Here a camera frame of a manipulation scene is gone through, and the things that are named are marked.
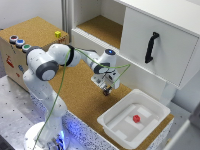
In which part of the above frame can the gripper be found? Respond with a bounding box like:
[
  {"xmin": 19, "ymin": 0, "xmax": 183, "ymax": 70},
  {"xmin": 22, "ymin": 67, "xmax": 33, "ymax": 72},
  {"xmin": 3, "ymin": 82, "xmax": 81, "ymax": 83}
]
[{"xmin": 91, "ymin": 69, "xmax": 122, "ymax": 90}]

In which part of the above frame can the white plastic box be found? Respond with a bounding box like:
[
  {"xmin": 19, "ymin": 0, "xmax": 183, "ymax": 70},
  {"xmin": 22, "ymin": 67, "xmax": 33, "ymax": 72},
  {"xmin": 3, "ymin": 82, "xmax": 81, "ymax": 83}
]
[{"xmin": 96, "ymin": 88, "xmax": 172, "ymax": 150}]

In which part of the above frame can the wooden drawer box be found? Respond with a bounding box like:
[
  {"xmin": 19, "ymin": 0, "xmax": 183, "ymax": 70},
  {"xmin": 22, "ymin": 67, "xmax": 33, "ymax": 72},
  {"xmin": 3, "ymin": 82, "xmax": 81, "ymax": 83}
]
[{"xmin": 0, "ymin": 16, "xmax": 71, "ymax": 92}]

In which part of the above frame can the white cabinet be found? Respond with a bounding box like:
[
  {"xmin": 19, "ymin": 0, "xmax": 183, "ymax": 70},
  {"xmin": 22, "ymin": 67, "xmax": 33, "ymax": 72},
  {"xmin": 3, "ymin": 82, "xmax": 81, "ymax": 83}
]
[{"xmin": 71, "ymin": 0, "xmax": 200, "ymax": 108}]

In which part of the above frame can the pink block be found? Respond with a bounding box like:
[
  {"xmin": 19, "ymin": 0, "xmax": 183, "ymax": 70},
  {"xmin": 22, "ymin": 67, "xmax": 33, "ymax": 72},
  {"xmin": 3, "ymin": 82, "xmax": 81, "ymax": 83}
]
[{"xmin": 132, "ymin": 114, "xmax": 141, "ymax": 124}]

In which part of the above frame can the white sliding door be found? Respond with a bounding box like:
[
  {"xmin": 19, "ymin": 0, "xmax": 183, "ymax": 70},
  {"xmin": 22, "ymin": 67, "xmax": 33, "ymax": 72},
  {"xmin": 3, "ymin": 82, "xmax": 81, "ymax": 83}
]
[{"xmin": 119, "ymin": 6, "xmax": 200, "ymax": 90}]

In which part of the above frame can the yellow block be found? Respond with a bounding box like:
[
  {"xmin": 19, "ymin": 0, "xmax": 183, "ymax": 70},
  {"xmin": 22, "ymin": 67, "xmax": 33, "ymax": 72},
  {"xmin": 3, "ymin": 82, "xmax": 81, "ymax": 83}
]
[{"xmin": 54, "ymin": 30, "xmax": 62, "ymax": 38}]

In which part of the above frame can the green button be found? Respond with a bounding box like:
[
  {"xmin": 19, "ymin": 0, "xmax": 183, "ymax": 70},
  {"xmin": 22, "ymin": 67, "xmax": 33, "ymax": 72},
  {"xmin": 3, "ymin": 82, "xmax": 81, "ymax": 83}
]
[{"xmin": 21, "ymin": 43, "xmax": 32, "ymax": 54}]

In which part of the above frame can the blue button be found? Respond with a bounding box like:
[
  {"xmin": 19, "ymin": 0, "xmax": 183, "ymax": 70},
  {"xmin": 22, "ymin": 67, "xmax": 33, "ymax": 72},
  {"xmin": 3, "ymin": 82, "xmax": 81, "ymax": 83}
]
[{"xmin": 15, "ymin": 38, "xmax": 26, "ymax": 48}]

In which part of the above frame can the red button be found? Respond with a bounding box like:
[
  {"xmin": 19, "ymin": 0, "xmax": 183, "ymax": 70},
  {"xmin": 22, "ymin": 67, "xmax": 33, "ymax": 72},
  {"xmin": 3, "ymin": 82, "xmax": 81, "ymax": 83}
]
[{"xmin": 9, "ymin": 35, "xmax": 19, "ymax": 44}]

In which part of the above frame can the black door handle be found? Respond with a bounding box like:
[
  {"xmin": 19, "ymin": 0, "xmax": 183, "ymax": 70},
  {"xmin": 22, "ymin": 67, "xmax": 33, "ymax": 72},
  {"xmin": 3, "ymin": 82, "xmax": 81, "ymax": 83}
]
[{"xmin": 144, "ymin": 31, "xmax": 160, "ymax": 65}]

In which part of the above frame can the green cable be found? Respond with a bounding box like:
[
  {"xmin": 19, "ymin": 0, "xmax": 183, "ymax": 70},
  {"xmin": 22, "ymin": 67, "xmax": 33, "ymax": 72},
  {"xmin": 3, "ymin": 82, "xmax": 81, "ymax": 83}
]
[{"xmin": 32, "ymin": 46, "xmax": 132, "ymax": 150}]

